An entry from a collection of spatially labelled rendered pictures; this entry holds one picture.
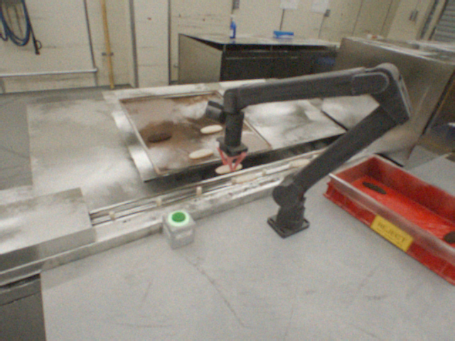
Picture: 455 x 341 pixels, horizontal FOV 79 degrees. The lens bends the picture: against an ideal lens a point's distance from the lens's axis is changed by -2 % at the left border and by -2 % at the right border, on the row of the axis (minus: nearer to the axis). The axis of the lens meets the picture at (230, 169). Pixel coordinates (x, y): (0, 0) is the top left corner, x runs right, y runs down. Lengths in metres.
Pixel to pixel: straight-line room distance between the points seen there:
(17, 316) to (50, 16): 3.82
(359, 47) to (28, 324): 1.61
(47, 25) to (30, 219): 3.71
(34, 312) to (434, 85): 1.53
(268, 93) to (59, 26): 3.83
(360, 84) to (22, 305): 0.95
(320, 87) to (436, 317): 0.64
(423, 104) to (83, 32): 3.96
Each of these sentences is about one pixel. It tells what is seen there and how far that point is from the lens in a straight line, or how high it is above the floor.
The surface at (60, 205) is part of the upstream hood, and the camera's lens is 0.86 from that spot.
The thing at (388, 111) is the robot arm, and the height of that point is 1.26.
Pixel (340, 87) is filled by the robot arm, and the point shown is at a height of 1.28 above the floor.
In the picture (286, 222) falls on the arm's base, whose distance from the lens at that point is 0.88.
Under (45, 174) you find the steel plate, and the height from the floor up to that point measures 0.82.
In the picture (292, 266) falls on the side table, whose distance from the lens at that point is 0.83.
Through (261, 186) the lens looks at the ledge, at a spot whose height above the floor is 0.86.
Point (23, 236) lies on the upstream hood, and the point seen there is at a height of 0.92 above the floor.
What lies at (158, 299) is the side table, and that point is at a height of 0.82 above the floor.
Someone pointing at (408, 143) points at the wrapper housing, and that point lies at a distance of 1.44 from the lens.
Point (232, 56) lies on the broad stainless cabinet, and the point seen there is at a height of 0.90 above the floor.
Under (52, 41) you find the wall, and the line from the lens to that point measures 4.43.
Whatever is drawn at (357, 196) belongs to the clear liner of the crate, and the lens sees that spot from 1.02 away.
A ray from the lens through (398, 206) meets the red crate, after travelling 1.23.
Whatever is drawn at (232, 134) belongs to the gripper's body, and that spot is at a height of 1.06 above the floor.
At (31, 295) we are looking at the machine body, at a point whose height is 0.75.
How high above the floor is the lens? 1.44
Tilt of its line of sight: 33 degrees down
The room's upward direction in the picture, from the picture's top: 7 degrees clockwise
